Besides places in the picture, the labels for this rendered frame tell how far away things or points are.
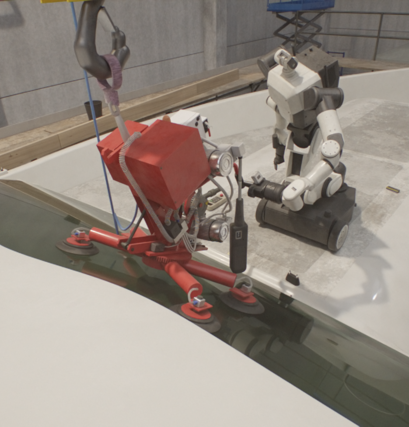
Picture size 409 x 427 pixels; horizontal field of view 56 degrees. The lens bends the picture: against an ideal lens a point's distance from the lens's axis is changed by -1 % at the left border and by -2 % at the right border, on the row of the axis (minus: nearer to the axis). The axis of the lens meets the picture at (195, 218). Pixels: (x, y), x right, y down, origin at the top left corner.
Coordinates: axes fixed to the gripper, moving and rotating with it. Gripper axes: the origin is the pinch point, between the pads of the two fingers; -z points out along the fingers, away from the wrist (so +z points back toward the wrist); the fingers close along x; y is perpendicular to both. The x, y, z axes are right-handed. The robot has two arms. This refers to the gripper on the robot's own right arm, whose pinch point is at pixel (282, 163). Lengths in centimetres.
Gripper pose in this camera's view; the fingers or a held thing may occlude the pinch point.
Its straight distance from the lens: 274.2
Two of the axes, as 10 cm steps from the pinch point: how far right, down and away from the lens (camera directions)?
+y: 4.0, 6.5, -6.5
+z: -1.8, -6.4, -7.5
